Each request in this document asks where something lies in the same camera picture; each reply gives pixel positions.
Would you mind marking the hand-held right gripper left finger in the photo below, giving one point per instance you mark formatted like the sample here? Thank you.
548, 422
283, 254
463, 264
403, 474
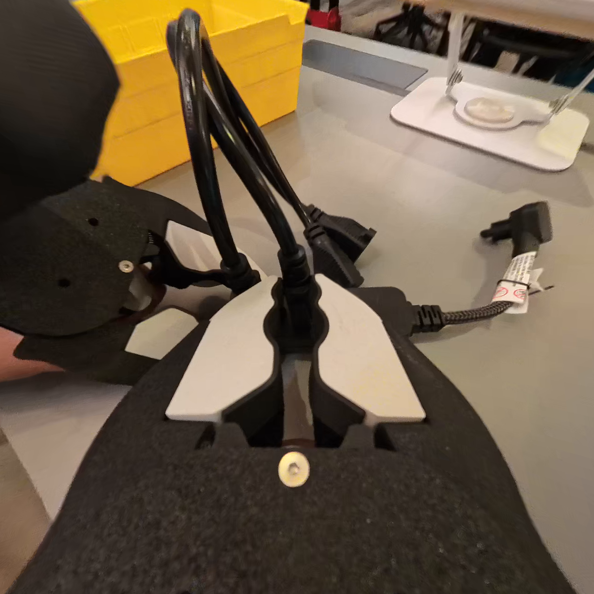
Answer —
232, 362

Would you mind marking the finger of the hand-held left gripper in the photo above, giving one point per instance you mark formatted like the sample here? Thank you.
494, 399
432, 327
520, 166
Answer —
195, 243
160, 332

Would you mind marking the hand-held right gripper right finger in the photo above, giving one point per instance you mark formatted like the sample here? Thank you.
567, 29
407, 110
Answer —
366, 366

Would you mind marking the black power strip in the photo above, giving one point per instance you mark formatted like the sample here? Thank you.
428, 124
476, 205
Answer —
390, 311

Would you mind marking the grey desk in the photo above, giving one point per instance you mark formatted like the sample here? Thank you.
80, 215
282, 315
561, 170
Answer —
417, 209

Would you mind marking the white desk stand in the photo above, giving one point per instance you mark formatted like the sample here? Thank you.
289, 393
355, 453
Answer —
510, 139

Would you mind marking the person's left hand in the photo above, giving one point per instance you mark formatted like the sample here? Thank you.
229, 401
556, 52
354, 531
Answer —
7, 357

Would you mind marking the yellow plastic bin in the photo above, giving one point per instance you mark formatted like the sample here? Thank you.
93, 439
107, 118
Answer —
139, 93

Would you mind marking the white warning label tag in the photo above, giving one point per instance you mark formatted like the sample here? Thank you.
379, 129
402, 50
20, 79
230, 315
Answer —
515, 290

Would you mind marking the red plastic bin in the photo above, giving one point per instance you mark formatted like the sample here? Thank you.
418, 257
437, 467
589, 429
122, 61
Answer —
325, 16

